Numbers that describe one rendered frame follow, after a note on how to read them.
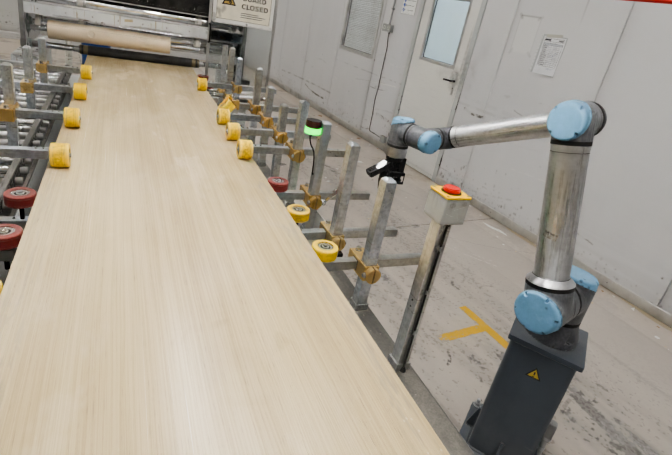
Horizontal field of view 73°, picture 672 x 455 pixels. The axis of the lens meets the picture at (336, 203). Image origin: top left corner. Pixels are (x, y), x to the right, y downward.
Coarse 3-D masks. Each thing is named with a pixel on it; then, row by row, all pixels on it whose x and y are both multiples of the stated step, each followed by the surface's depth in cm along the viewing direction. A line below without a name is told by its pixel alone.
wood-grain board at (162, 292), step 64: (128, 64) 330; (64, 128) 188; (128, 128) 202; (192, 128) 219; (64, 192) 138; (128, 192) 146; (192, 192) 155; (256, 192) 164; (64, 256) 109; (128, 256) 114; (192, 256) 119; (256, 256) 125; (0, 320) 87; (64, 320) 90; (128, 320) 94; (192, 320) 97; (256, 320) 101; (320, 320) 105; (0, 384) 75; (64, 384) 77; (128, 384) 79; (192, 384) 82; (256, 384) 85; (320, 384) 87; (384, 384) 90; (0, 448) 66; (64, 448) 67; (128, 448) 69; (192, 448) 71; (256, 448) 73; (320, 448) 75; (384, 448) 77
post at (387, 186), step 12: (384, 180) 129; (384, 192) 129; (384, 204) 131; (372, 216) 135; (384, 216) 133; (372, 228) 135; (384, 228) 135; (372, 240) 135; (372, 252) 137; (372, 264) 139; (360, 288) 142; (360, 300) 144
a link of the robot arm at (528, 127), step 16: (448, 128) 184; (464, 128) 178; (480, 128) 173; (496, 128) 167; (512, 128) 163; (528, 128) 158; (544, 128) 155; (448, 144) 185; (464, 144) 180; (480, 144) 177
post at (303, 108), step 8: (304, 104) 188; (304, 112) 190; (296, 120) 194; (304, 120) 191; (296, 128) 194; (304, 128) 193; (296, 136) 194; (296, 144) 195; (296, 168) 200; (288, 176) 203; (296, 176) 202; (288, 184) 203; (296, 184) 203; (288, 200) 205
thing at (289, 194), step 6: (282, 192) 179; (288, 192) 180; (294, 192) 181; (300, 192) 182; (324, 192) 187; (330, 192) 188; (354, 192) 193; (360, 192) 194; (366, 192) 196; (282, 198) 179; (288, 198) 181; (294, 198) 182; (300, 198) 183; (324, 198) 187; (354, 198) 193; (360, 198) 194; (366, 198) 196
